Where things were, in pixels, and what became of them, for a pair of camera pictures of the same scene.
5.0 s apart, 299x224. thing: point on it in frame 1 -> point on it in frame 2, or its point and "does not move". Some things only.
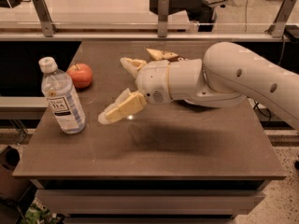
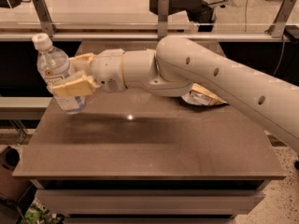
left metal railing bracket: x=48 y=27 does not move
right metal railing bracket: x=277 y=28 does not move
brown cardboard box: x=10 y=188 does not move
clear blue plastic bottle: x=62 y=97 -> x=55 y=66
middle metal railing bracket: x=163 y=8 does not move
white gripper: x=152 y=79 -> x=107 y=68
